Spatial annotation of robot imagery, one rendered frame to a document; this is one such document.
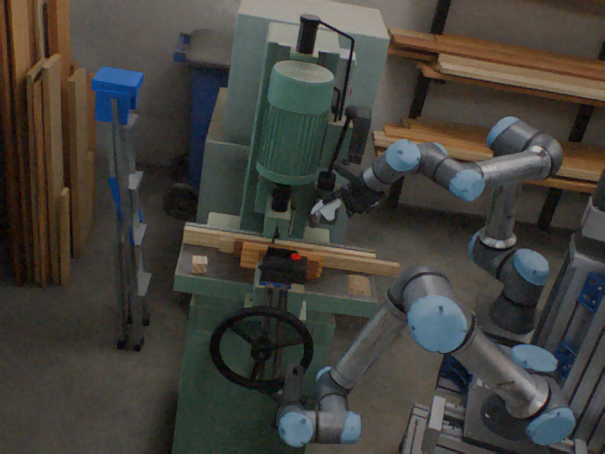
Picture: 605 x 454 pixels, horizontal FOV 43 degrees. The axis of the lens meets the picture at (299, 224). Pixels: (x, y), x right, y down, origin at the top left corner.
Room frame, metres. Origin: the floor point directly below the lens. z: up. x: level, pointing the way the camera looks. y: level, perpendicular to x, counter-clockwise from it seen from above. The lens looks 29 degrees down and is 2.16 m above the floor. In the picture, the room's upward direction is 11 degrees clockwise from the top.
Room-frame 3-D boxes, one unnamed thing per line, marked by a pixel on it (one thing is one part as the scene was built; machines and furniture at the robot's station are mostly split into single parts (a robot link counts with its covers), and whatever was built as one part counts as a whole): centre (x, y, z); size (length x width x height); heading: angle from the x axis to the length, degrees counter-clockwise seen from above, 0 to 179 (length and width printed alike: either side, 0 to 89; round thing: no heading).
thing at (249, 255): (1.96, 0.03, 0.94); 0.25 x 0.01 x 0.08; 96
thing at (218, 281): (1.92, 0.03, 0.87); 0.61 x 0.30 x 0.06; 96
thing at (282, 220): (2.04, 0.07, 1.03); 0.14 x 0.07 x 0.09; 6
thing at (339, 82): (2.36, -0.04, 1.40); 0.10 x 0.06 x 0.16; 6
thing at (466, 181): (1.89, -0.52, 1.40); 0.49 x 0.11 x 0.12; 132
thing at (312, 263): (1.94, 0.01, 0.93); 0.18 x 0.01 x 0.07; 96
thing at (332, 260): (2.03, -0.05, 0.92); 0.56 x 0.02 x 0.04; 96
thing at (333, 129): (2.25, -0.06, 1.23); 0.09 x 0.08 x 0.15; 6
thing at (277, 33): (2.31, 0.10, 1.16); 0.22 x 0.22 x 0.72; 6
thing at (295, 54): (2.16, 0.08, 1.54); 0.08 x 0.08 x 0.17; 6
